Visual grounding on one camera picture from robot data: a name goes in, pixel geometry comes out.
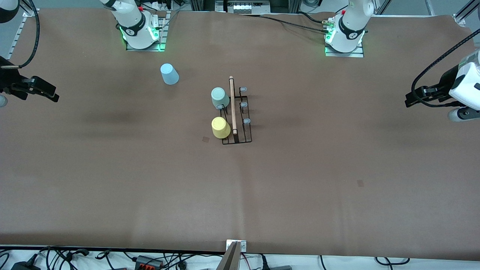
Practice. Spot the pale green plastic cup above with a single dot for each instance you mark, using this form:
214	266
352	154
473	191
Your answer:
219	96

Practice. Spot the black orange connector box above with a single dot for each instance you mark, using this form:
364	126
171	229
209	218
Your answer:
148	261

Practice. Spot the metal corner bracket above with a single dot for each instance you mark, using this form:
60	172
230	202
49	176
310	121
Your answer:
459	19
30	12

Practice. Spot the grey flat box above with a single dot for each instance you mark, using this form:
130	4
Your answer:
280	267

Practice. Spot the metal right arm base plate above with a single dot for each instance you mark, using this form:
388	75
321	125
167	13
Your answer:
146	49

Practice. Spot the black power adapter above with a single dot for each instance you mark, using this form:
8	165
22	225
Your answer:
24	266

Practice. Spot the small metal table bracket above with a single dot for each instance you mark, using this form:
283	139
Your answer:
243	246

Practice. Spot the aluminium extrusion bar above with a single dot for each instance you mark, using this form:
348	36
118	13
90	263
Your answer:
229	260

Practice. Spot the light blue plastic cup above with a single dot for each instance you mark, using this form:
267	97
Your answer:
169	75

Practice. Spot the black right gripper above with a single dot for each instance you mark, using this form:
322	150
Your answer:
8	80

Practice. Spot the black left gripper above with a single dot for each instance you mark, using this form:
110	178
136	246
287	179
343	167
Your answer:
443	84

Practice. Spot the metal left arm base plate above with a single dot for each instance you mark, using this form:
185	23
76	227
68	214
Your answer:
345	54

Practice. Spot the white perforated edge rail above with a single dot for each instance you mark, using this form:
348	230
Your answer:
17	39

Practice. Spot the white power strip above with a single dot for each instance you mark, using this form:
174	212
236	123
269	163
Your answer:
243	6

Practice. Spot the aluminium frame extrusion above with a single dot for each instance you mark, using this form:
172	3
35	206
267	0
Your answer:
26	4
468	8

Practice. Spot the yellow plastic cup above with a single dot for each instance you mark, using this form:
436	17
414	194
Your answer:
220	127

